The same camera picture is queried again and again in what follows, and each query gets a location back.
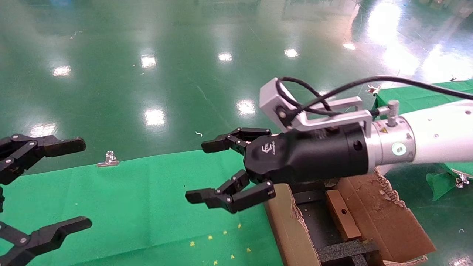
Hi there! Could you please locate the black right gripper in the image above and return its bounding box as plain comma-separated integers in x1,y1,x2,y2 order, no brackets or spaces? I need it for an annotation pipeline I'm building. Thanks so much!
185,124,370,214

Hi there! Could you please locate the black camera cable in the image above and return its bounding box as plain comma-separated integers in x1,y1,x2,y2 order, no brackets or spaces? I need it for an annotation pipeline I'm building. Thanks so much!
276,76,473,117

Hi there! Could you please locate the large open brown carton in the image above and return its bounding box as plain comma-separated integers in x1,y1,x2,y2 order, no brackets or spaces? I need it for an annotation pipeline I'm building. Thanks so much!
264,168,438,266

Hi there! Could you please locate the small brown cardboard box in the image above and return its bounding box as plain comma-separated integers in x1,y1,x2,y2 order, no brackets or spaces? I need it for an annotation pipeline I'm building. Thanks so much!
325,190,362,241

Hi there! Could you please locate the black foam insert strip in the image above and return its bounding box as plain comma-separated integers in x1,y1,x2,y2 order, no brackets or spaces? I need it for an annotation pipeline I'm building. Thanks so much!
318,239,381,266

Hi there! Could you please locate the grey metal camera bracket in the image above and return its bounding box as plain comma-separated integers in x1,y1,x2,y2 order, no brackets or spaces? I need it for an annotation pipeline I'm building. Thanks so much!
292,96,401,133

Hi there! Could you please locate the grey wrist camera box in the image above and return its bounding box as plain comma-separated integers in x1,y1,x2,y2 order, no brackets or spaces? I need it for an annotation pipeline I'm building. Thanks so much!
259,78,307,132

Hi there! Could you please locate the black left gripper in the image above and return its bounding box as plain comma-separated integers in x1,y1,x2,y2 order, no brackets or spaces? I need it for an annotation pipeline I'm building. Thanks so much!
0,134,93,266

